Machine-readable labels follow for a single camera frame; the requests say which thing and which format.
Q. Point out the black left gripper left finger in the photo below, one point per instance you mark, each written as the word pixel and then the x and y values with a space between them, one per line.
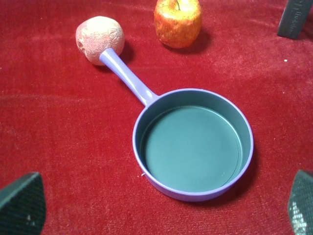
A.
pixel 23 206

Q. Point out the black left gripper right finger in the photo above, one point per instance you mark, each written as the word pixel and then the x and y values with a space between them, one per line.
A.
pixel 300 204

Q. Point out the red velvet tablecloth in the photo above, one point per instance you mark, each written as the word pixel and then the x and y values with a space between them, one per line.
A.
pixel 73 122

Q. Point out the purple toy frying pan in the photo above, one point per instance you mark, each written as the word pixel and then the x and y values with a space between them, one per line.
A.
pixel 191 144

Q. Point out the dark green pump bottle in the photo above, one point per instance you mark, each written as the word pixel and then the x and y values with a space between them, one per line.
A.
pixel 293 18

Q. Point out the pink foam peach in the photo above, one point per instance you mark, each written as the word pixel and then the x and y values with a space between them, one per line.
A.
pixel 97 34

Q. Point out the red yellow foam apple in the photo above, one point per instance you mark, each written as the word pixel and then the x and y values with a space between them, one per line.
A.
pixel 177 22

